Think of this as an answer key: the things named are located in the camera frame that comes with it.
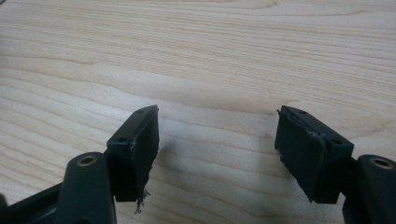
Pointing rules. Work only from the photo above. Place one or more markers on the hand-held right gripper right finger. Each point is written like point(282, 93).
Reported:
point(306, 155)

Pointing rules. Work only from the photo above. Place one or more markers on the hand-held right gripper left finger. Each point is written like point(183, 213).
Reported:
point(132, 158)

